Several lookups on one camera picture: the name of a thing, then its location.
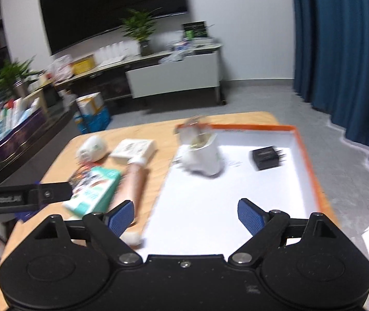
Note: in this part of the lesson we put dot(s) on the blue curtain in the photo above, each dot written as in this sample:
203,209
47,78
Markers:
343,55

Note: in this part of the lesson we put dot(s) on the black coffee table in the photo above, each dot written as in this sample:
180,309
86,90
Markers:
53,129

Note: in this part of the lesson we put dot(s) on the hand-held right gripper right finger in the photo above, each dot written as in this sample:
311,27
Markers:
250,215

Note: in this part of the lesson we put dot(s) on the potted plant in dark pot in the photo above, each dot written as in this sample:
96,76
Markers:
140,27

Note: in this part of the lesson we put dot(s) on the black and green box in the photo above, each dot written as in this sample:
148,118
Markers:
195,29

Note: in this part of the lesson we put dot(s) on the green white bandage box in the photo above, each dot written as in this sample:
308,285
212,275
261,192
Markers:
97,191

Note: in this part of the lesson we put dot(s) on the purple basket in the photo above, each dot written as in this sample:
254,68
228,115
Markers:
19,136

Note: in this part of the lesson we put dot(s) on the small white cardboard box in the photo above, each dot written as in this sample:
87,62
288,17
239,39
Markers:
132,149

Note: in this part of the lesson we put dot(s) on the wall television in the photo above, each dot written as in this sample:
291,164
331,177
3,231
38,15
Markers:
106,9

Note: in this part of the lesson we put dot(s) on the row of boxes in basket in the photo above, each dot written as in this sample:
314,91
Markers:
9,116

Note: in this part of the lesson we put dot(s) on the potted plant in metal pot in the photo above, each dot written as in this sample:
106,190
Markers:
12,74

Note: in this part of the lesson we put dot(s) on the clear glass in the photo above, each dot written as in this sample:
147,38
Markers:
192,123

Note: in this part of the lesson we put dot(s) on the blue crate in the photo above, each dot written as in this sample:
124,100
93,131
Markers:
97,121

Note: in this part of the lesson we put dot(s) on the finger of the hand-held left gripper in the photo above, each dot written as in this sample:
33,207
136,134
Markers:
55,192

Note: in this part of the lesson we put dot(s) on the colourful snack packet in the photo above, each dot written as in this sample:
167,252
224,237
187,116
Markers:
80,176

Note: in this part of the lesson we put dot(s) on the cardboard box with print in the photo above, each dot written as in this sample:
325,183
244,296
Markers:
90,103

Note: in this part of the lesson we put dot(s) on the white mug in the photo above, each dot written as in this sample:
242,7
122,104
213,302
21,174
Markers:
203,158

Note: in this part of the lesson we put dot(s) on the white TV cabinet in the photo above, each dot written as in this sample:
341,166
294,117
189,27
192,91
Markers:
171,74

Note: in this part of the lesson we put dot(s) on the row of white bottles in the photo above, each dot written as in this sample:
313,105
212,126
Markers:
116,50

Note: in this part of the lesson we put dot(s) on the black power adapter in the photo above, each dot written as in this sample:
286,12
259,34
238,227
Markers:
265,158

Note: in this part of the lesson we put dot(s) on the white plastic bag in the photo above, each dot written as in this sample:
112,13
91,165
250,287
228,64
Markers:
59,68

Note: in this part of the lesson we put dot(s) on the yellow box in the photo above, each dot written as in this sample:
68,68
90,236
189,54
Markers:
83,65

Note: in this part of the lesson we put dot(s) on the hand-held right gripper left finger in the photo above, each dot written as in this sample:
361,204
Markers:
121,216

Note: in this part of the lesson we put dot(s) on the orange rimmed white tray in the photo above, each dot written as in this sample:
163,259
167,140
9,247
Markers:
203,207

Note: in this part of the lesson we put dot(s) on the pink tube with white caps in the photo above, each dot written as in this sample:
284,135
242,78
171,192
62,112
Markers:
132,181

